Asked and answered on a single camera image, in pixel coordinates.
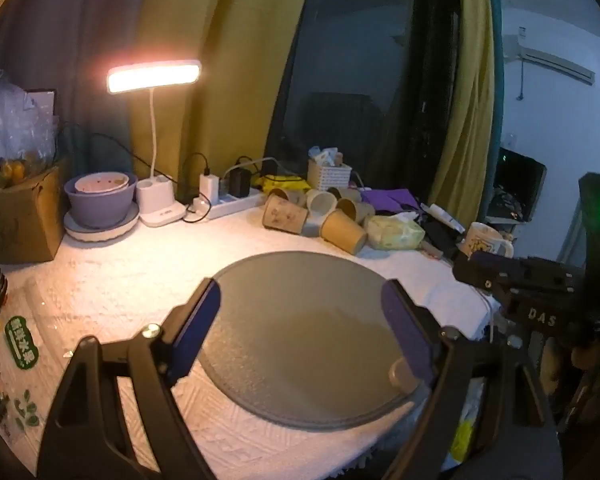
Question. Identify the large speckled brown paper cup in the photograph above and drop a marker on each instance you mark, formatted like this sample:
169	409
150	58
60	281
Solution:
285	214

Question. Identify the white power strip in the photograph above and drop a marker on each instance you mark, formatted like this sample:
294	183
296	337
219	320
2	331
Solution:
230	206

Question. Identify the white paper cup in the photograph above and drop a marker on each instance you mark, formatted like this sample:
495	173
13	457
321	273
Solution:
320	210

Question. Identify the black charger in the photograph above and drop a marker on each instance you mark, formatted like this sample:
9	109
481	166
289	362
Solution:
239	182

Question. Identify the purple bowl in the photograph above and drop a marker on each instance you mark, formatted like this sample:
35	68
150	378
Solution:
100	207

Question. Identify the purple cloth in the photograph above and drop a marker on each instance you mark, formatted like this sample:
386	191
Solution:
387	199

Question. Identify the white woven basket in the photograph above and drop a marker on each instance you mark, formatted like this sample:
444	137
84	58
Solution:
330	175

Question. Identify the white printed mug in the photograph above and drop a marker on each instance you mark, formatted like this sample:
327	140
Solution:
480	242

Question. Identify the yellow curtain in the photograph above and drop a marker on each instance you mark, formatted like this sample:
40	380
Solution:
220	35
472	85

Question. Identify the white tube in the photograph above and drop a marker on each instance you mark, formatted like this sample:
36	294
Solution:
442	217

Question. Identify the clear bag of oranges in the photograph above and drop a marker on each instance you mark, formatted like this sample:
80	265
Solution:
10	130

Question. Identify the person's right hand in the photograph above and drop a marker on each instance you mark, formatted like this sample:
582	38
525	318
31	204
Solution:
552	360

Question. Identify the white bowl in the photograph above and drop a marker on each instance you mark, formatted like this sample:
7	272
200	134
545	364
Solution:
102	183

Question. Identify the round grey mat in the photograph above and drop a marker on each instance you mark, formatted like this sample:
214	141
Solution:
300	320

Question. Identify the purple and white plate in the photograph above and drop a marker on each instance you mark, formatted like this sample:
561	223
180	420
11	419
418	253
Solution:
102	234

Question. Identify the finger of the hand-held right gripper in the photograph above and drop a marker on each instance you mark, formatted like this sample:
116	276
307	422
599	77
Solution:
475	275

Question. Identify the black monitor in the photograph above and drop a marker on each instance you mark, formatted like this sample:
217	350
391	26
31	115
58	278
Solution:
517	185

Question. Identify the clear printed plastic bag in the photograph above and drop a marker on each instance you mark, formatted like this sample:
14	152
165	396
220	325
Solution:
17	360

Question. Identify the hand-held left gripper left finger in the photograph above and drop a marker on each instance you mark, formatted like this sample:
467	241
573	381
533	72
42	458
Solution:
200	327

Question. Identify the dark window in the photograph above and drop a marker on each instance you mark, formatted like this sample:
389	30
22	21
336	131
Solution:
360	85

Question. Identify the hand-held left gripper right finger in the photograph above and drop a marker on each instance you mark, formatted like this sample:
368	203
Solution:
405	332

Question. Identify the small brown paper cup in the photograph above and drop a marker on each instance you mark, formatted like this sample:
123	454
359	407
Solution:
355	209
342	192
285	195

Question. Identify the white air conditioner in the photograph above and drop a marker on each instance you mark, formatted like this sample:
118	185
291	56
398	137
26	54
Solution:
550	62

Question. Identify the brown cardboard box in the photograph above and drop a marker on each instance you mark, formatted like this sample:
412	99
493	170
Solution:
20	220

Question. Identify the green tissue pack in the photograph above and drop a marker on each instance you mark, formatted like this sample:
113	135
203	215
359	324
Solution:
395	232

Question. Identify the grey curtain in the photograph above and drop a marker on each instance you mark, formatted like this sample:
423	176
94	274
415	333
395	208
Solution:
70	35

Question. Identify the white desk lamp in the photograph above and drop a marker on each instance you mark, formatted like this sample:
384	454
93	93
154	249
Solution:
155	76

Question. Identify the white charger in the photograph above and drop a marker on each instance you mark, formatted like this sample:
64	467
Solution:
210	185

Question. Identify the yellow packet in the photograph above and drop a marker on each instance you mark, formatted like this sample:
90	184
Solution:
282	181

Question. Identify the white textured tablecloth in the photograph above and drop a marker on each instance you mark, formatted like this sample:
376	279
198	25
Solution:
125	270

